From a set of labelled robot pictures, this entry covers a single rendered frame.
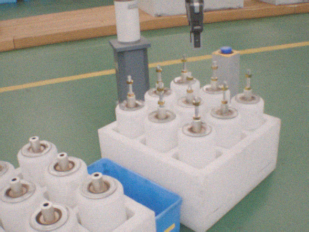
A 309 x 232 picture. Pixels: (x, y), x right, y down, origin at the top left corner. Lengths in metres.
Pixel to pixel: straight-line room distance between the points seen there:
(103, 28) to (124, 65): 1.45
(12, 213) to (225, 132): 0.56
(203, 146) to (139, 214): 0.24
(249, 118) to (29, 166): 0.60
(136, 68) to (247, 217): 0.78
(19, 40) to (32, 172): 2.09
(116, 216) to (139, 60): 0.89
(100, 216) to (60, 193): 0.12
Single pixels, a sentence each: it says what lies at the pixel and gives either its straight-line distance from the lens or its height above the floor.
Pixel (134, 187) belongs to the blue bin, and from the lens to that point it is 1.05.
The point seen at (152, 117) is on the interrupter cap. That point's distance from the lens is 1.00.
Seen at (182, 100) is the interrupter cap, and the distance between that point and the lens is 1.09.
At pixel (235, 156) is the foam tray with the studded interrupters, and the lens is 0.99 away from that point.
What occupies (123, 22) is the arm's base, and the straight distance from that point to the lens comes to 1.51.
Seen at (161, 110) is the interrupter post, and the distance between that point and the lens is 0.99.
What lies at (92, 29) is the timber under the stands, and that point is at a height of 0.06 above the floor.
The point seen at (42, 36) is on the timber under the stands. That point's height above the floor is 0.07.
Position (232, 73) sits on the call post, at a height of 0.25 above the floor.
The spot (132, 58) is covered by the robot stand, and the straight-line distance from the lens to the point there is 1.52.
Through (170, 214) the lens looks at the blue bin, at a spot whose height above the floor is 0.10.
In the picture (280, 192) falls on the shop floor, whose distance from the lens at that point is 1.16.
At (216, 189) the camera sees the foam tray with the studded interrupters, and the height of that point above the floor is 0.12.
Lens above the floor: 0.70
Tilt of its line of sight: 27 degrees down
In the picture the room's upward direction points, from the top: 4 degrees counter-clockwise
